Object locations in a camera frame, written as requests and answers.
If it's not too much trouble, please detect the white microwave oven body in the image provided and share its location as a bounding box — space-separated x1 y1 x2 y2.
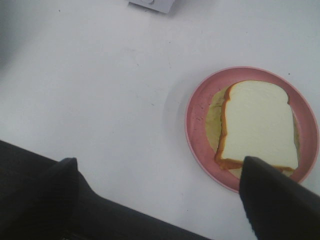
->
128 0 175 14

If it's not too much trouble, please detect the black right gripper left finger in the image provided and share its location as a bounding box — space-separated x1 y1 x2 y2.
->
0 157 101 240

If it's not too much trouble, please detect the pink round plate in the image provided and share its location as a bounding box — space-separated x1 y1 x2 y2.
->
184 66 320 193

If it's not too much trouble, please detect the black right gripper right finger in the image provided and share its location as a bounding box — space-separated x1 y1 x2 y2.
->
239 156 320 240

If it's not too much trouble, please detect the white bread sandwich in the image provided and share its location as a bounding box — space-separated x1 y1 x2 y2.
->
205 80 300 177

